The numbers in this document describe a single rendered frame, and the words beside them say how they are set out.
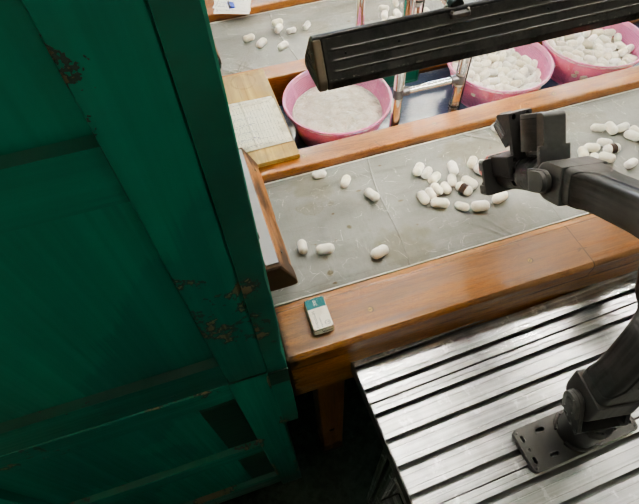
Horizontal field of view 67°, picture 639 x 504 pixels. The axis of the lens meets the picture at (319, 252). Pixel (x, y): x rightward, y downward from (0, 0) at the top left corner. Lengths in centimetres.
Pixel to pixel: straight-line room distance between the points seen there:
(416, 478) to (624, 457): 34
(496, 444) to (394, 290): 30
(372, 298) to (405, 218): 22
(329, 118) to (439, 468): 80
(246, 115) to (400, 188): 40
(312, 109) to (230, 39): 38
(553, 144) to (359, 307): 40
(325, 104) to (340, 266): 49
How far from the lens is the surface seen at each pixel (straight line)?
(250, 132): 113
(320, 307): 82
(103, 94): 33
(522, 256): 96
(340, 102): 126
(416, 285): 88
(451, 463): 88
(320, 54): 77
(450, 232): 99
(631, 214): 67
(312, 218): 99
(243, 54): 145
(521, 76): 140
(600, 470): 95
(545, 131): 82
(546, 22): 94
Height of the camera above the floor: 151
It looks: 55 degrees down
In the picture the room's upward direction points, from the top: 3 degrees counter-clockwise
